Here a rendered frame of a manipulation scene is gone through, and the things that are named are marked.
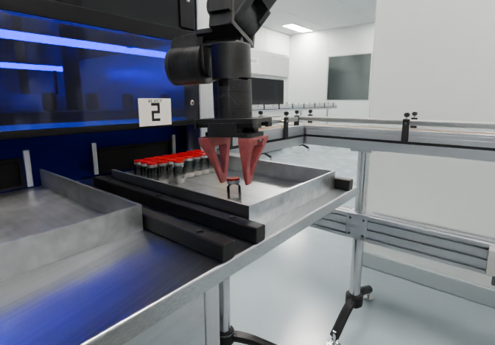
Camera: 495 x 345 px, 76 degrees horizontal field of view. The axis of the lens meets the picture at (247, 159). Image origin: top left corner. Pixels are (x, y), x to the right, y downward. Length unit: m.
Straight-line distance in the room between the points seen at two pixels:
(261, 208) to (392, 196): 1.67
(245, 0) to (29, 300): 0.41
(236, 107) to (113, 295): 0.27
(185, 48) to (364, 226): 1.19
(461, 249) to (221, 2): 1.24
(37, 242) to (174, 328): 0.63
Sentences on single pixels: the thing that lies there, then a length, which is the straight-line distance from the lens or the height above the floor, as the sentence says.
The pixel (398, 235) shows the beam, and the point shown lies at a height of 0.50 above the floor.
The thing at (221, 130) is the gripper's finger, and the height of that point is 1.00.
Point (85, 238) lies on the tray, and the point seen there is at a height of 0.89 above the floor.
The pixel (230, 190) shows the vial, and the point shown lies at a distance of 0.48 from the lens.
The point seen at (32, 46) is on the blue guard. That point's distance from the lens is 0.65.
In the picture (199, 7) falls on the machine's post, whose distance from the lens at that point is 0.86.
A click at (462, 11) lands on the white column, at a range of 1.99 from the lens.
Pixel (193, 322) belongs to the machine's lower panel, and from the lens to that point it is 1.00.
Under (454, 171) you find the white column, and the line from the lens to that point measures 1.97.
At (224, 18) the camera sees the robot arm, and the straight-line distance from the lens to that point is 0.46.
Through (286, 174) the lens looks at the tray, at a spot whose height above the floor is 0.89.
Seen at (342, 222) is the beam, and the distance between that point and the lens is 1.54.
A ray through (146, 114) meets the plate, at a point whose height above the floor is 1.02.
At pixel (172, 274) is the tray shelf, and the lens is 0.33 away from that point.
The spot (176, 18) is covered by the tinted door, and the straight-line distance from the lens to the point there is 0.82.
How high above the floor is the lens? 1.05
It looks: 11 degrees down
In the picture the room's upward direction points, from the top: straight up
